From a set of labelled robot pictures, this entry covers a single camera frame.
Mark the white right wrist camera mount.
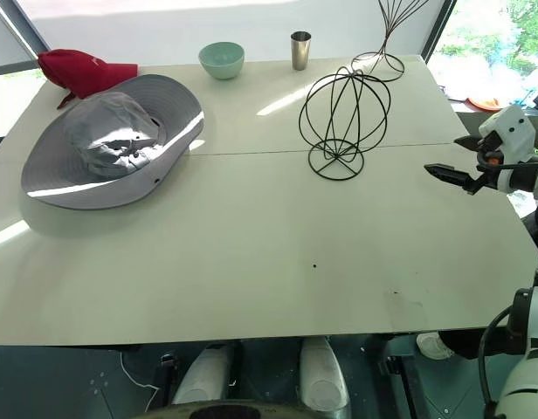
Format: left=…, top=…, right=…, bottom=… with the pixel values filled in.
left=478, top=104, right=537, bottom=163

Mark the orange plate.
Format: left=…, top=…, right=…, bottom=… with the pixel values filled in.
left=466, top=96, right=501, bottom=110

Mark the white robot foot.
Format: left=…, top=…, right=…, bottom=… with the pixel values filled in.
left=299, top=337, right=351, bottom=412
left=171, top=343, right=236, bottom=405

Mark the tall black wire stand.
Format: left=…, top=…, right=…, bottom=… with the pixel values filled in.
left=350, top=0, right=429, bottom=81

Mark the red baseball cap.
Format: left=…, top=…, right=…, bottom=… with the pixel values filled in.
left=37, top=49, right=141, bottom=110

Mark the light green ceramic bowl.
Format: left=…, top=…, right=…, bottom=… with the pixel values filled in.
left=197, top=41, right=246, bottom=80

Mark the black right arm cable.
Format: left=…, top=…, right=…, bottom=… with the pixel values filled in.
left=476, top=304, right=514, bottom=414

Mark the white left robot foot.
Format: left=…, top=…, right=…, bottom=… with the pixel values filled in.
left=171, top=343, right=236, bottom=405

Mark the white right robot foot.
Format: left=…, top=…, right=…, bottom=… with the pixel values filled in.
left=299, top=337, right=351, bottom=412

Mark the black wire head stand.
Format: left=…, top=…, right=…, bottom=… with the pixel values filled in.
left=299, top=65, right=391, bottom=181

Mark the stainless steel cup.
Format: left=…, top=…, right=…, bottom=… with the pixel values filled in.
left=289, top=31, right=313, bottom=71

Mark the white cord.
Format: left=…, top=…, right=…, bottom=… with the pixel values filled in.
left=119, top=348, right=160, bottom=412

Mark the dark rounded robot body part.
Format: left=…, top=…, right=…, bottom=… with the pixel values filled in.
left=141, top=402, right=306, bottom=419

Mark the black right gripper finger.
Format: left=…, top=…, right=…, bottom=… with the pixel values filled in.
left=452, top=134, right=489, bottom=152
left=423, top=162, right=472, bottom=189

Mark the grey wide-brim bucket hat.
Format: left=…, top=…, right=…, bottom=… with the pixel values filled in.
left=20, top=73, right=206, bottom=211

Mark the white sneaker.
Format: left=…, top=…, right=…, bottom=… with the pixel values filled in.
left=416, top=331, right=456, bottom=361

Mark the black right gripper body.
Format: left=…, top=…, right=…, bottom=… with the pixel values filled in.
left=462, top=132, right=502, bottom=196

